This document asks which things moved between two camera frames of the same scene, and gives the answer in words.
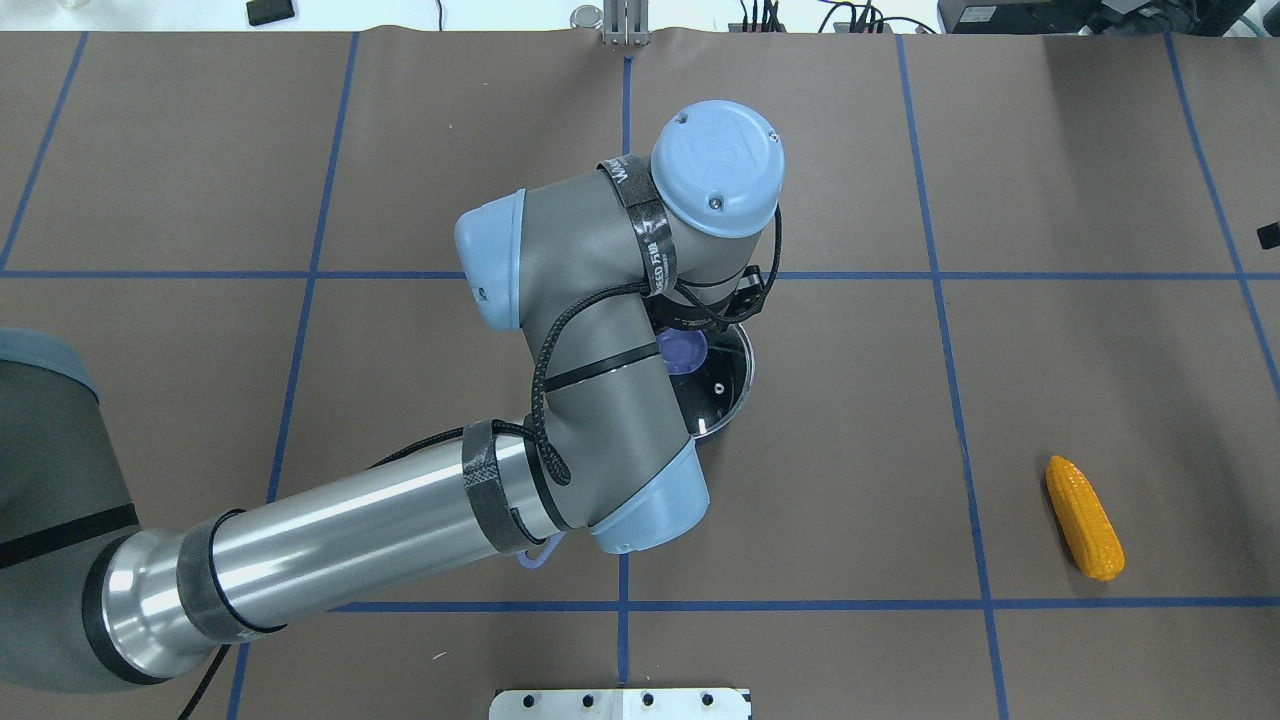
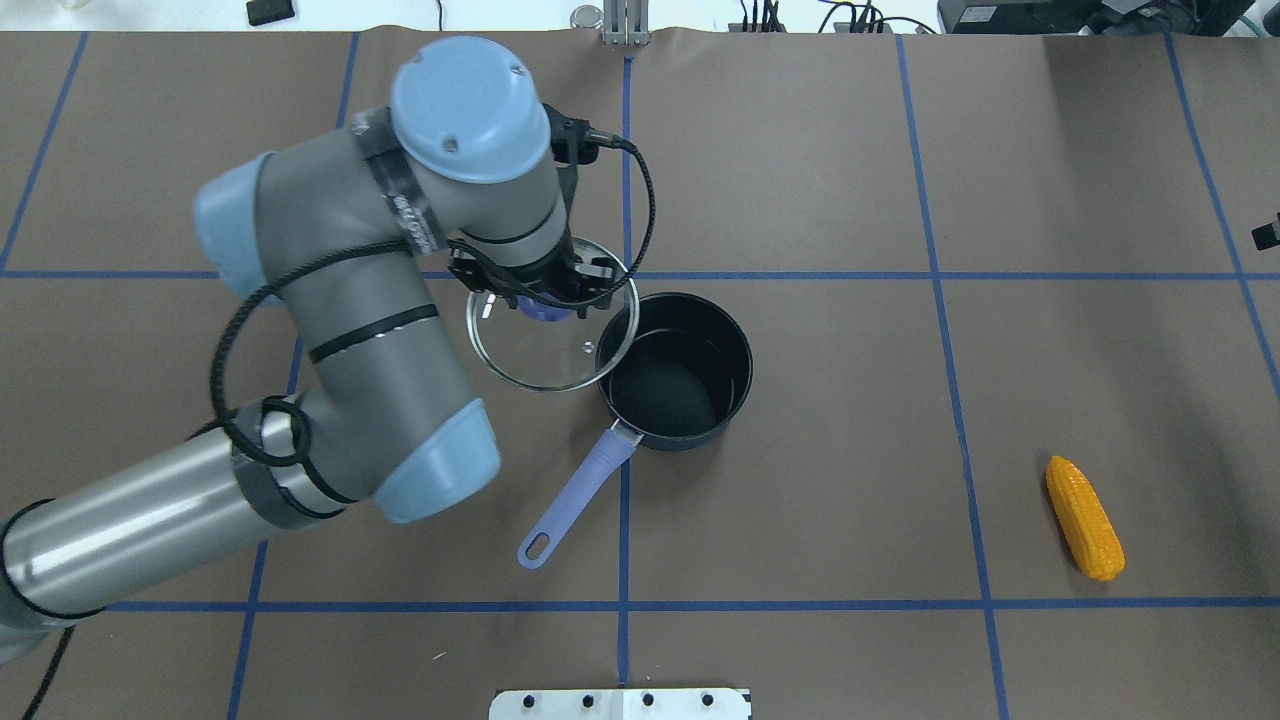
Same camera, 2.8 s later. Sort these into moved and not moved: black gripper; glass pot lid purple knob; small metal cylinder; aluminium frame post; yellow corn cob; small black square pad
Moved: glass pot lid purple knob; black gripper
Not moved: yellow corn cob; small metal cylinder; small black square pad; aluminium frame post
